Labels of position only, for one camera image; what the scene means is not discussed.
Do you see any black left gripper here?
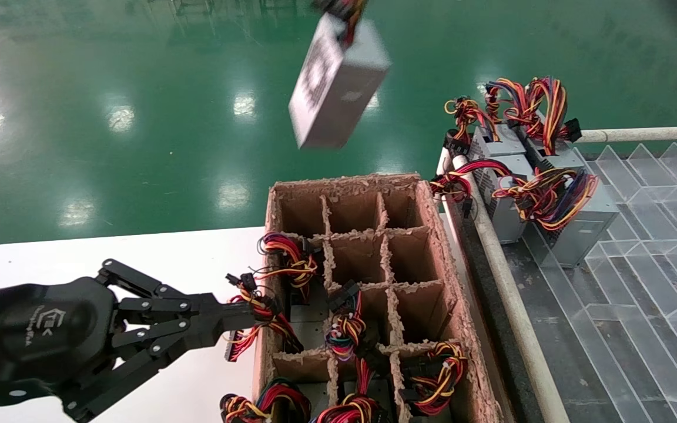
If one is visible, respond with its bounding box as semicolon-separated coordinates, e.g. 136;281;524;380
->
0;276;226;423

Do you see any grey power supply with wires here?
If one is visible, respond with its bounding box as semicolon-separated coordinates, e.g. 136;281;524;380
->
312;358;393;423
484;76;620;268
219;378;313;423
224;272;304;362
324;281;374;362
289;0;392;149
431;96;536;244
258;231;320;290
400;340;470;416

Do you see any worn cardboard box with dividers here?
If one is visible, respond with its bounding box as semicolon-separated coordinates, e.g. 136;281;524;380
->
253;172;504;423

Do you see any clear acrylic divider tray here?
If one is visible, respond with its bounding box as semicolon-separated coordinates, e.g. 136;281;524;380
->
524;140;677;423

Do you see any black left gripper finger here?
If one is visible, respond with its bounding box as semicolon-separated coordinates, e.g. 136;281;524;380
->
98;258;258;333

